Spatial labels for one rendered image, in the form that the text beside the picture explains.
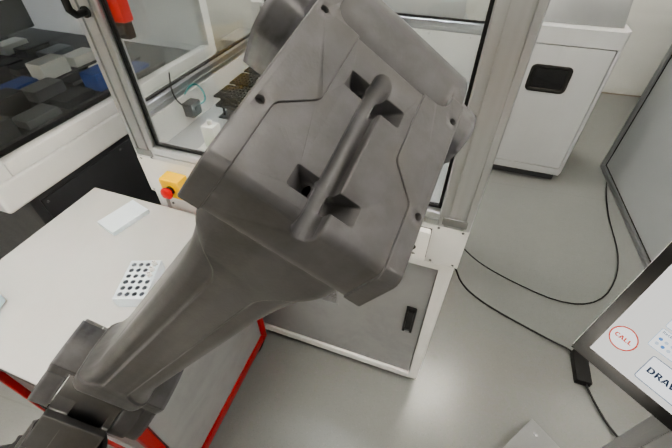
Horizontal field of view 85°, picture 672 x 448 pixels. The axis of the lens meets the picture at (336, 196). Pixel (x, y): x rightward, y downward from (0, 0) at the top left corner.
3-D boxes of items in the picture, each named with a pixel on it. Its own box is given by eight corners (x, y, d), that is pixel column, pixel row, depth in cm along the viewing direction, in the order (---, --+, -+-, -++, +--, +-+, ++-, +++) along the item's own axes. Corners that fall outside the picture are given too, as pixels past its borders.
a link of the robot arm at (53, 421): (9, 461, 31) (73, 482, 32) (81, 359, 31) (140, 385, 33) (60, 389, 40) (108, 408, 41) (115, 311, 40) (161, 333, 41)
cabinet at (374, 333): (418, 390, 153) (462, 271, 100) (206, 316, 179) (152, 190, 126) (445, 231, 220) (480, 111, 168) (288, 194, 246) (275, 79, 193)
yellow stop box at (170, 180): (182, 202, 116) (175, 184, 111) (163, 197, 117) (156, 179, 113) (192, 192, 119) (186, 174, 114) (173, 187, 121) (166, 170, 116)
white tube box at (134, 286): (149, 306, 97) (144, 298, 94) (117, 307, 97) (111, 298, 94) (165, 268, 106) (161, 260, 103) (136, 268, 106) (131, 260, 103)
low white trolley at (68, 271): (197, 495, 127) (106, 417, 77) (60, 428, 143) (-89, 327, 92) (272, 343, 168) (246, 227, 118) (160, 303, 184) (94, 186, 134)
